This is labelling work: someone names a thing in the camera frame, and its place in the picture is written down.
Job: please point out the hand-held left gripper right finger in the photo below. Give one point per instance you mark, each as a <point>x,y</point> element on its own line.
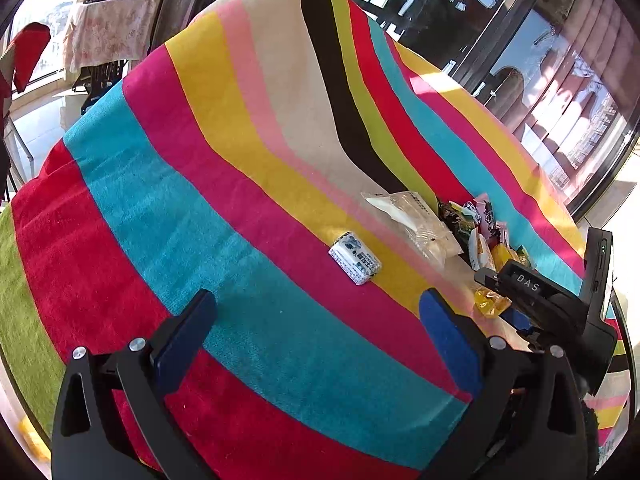
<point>445,340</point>

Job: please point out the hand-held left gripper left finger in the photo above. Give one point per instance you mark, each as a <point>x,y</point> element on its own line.
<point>185,340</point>

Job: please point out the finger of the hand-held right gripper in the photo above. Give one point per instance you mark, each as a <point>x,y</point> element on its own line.
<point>520,282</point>
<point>517,321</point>

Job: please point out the pile of mixed snacks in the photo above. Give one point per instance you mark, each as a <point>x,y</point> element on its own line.
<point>480,225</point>

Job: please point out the white blue candy packet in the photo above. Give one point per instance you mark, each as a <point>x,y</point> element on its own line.
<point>355,258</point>

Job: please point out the clear cake packet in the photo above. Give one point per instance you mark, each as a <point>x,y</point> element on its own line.
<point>395,207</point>

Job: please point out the rainbow striped blanket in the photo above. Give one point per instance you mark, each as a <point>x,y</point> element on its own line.
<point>225,185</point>

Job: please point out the pink curtain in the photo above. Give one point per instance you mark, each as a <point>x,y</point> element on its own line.
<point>565,85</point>

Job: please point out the folding chair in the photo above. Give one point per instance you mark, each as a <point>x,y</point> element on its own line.
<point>10,160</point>

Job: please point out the floral tablecloth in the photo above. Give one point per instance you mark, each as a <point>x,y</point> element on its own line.
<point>110,30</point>

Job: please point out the red jacket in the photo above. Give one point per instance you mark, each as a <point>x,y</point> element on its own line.
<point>32,55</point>

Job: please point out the black iron table frame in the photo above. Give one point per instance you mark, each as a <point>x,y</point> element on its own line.
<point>97,82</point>

